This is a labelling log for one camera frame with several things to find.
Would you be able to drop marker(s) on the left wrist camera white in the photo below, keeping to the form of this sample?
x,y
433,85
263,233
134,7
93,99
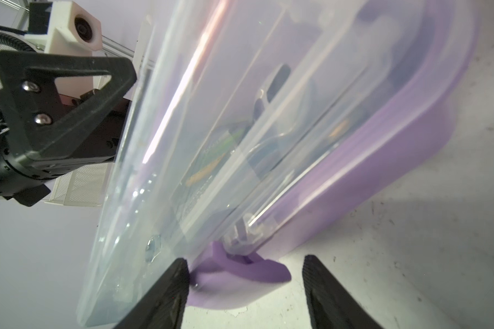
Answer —
x,y
63,28

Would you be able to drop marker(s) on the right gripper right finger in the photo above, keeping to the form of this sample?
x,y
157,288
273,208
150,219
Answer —
x,y
329,304

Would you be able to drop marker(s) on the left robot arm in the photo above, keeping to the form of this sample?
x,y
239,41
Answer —
x,y
57,113

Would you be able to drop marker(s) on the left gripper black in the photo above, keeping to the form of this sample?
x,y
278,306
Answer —
x,y
47,140

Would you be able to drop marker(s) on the purple toolbox clear lid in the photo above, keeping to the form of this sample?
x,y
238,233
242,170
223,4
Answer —
x,y
249,117

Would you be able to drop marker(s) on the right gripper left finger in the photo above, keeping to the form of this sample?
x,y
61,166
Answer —
x,y
163,306

